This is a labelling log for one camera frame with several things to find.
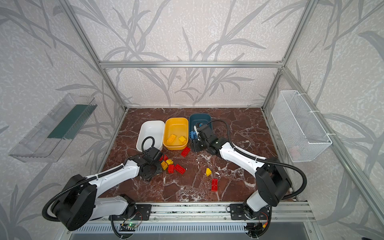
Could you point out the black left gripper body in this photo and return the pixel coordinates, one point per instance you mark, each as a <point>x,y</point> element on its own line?
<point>156,167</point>

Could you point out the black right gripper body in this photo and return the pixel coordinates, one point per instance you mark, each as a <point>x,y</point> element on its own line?
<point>199,140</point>

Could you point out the blue lego brick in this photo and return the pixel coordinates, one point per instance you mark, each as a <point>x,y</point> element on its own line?
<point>193,135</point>

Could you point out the yellow lego brick cluster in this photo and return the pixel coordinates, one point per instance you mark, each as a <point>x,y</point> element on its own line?
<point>164,165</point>
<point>169,162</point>

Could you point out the small red lego brick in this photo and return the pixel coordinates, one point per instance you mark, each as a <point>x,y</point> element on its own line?
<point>171,169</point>

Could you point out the red long lego brick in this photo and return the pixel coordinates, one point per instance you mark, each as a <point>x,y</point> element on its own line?
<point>179,169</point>

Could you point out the yellow long lego brick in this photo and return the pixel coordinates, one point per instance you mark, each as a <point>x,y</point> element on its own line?
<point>171,139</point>

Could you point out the red lego brick front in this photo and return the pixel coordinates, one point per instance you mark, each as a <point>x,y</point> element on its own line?
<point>214,186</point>

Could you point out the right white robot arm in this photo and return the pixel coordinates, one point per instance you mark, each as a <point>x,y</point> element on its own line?
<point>272,180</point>

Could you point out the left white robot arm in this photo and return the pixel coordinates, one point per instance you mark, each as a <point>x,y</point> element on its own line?
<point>80,201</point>

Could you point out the teal plastic container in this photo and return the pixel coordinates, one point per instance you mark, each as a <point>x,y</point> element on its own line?
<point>198,118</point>

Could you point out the yellow plastic container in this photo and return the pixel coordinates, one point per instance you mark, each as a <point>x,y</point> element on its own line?
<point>178,127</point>

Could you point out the white plastic container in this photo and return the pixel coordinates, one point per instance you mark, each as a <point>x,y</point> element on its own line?
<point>153,129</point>

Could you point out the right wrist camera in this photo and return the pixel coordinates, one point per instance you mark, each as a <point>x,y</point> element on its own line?
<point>198,129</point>

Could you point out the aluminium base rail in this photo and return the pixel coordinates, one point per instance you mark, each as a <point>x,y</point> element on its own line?
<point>221,212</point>

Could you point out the white wire mesh basket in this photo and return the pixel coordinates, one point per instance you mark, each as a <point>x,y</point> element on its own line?
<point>302,133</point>

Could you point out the clear acrylic wall shelf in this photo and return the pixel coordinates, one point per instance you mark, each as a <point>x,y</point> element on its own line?
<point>50,138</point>

